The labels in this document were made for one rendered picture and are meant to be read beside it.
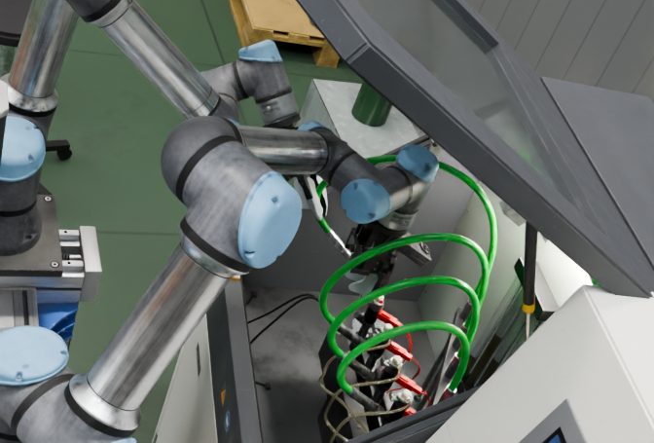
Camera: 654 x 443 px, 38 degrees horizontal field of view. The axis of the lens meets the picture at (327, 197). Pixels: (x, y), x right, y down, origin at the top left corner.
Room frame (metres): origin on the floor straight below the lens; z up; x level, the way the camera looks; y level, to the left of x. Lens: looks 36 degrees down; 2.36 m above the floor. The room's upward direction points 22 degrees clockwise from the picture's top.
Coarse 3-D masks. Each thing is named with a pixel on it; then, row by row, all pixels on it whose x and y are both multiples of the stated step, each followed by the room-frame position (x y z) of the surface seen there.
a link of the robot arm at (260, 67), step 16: (256, 48) 1.58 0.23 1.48; (272, 48) 1.60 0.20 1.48; (240, 64) 1.57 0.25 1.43; (256, 64) 1.56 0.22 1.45; (272, 64) 1.58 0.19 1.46; (240, 80) 1.55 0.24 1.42; (256, 80) 1.55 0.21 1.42; (272, 80) 1.56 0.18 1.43; (256, 96) 1.55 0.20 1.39; (272, 96) 1.55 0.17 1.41
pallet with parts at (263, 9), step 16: (240, 0) 4.59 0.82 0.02; (256, 0) 4.38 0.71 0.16; (272, 0) 4.45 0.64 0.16; (288, 0) 4.51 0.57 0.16; (240, 16) 4.42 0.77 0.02; (256, 16) 4.22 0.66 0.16; (272, 16) 4.28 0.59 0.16; (288, 16) 4.35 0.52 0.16; (304, 16) 4.41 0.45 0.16; (240, 32) 4.26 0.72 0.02; (256, 32) 4.11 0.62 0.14; (272, 32) 4.14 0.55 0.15; (288, 32) 4.19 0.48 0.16; (304, 32) 4.24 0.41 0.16; (320, 48) 4.29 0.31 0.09; (320, 64) 4.28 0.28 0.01; (336, 64) 4.31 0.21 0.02
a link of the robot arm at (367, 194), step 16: (352, 160) 1.35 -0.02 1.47; (336, 176) 1.33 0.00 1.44; (352, 176) 1.32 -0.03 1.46; (368, 176) 1.32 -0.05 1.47; (384, 176) 1.34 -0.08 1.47; (400, 176) 1.36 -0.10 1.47; (352, 192) 1.29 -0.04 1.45; (368, 192) 1.28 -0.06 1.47; (384, 192) 1.30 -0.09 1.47; (400, 192) 1.33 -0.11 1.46; (352, 208) 1.28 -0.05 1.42; (368, 208) 1.27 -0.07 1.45; (384, 208) 1.29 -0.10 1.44
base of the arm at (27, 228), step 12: (36, 204) 1.34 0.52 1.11; (0, 216) 1.26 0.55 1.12; (12, 216) 1.27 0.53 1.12; (24, 216) 1.29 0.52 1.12; (36, 216) 1.33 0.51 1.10; (0, 228) 1.26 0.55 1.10; (12, 228) 1.27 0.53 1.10; (24, 228) 1.29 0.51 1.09; (36, 228) 1.32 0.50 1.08; (0, 240) 1.25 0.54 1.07; (12, 240) 1.26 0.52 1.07; (24, 240) 1.29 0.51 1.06; (36, 240) 1.31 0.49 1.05; (0, 252) 1.25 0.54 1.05; (12, 252) 1.26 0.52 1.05
